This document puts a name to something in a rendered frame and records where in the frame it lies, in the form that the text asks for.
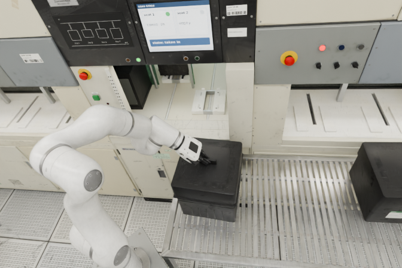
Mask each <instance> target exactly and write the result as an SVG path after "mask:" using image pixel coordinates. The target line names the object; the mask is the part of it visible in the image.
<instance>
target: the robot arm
mask: <svg viewBox="0 0 402 268"><path fill-rule="evenodd" d="M107 135H112V136H121V137H127V138H130V141H131V144H132V146H133V147H134V149H135V150H136V151H137V152H138V153H140V154H143V155H147V156H152V155H155V154H156V153H157V152H158V150H159V149H160V148H161V147H162V146H163V145H165V146H167V147H169V148H170V149H172V150H175V152H176V153H177V154H178V155H179V156H181V157H182V158H183V159H184V160H186V161H188V162H189V163H192V164H193V165H194V166H195V165H197V164H198V162H202V163H203V164H205V165H208V164H210V163H211V162H210V161H209V160H207V159H206V158H209V159H211V158H210V157H209V156H207V155H206V154H205V152H204V151H203V149H202V143H201V142H200V141H198V140H197V139H194V138H193V137H191V136H188V135H186V134H183V133H181V132H180V131H179V130H177V129H176V128H174V127H172V126H171V125H170V124H168V123H167V122H165V121H163V120H162V119H161V118H159V117H158V116H156V115H152V116H151V117H150V118H148V117H146V116H144V115H140V114H137V113H134V112H130V111H126V110H124V109H120V108H116V107H113V106H109V105H104V104H97V105H93V106H91V107H90V108H88V109H87V110H85V111H84V112H83V113H82V114H81V115H80V116H79V117H78V118H77V119H76V120H75V121H74V122H73V123H71V124H70V125H69V126H67V127H65V128H63V129H61V130H58V131H57V132H53V133H51V134H49V135H47V136H45V137H43V138H42V139H41V140H39V141H38V142H37V143H36V144H35V146H34V147H33V149H32V151H31V153H30V156H29V161H30V164H31V166H32V168H33V169H34V170H35V171H36V172H38V173H39V174H40V175H42V176H43V177H45V178H47V179H49V180H50V181H52V182H54V183H55V184H57V185H58V186H60V187H61V188H62V189H64V190H65V191H66V194H65V196H64V200H63V204H64V208H65V211H66V212H67V214H68V216H69V218H70V219H71V221H72V223H73V225H72V227H71V229H70V232H69V240H70V242H71V244H72V246H73V247H74V248H75V249H77V250H78V251H79V252H81V253H82V254H84V255H85V256H86V257H88V258H89V259H91V260H92V261H93V262H95V263H96V264H97V265H99V266H100V267H101V268H151V263H150V258H149V256H148V254H147V253H146V252H145V251H144V250H143V249H141V248H138V247H130V246H129V241H128V239H127V237H126V235H125V234H124V232H123V231H122V229H121V228H120V227H119V226H118V225H117V223H116V222H115V221H114V220H113V219H112V218H111V217H110V216H109V214H108V213H107V211H106V210H105V209H104V207H103V205H102V203H101V200H100V198H99V195H98V191H99V189H100V188H101V187H102V185H103V183H104V180H105V175H104V172H103V170H102V168H101V166H100V165H99V164H98V162H97V161H95V160H94V159H92V158H91V157H89V156H87V155H85V154H83V153H81V152H79V151H77V150H76V149H77V148H79V147H82V146H85V145H88V144H91V143H93V142H96V141H99V140H101V139H103V138H104V137H106V136H107Z"/></svg>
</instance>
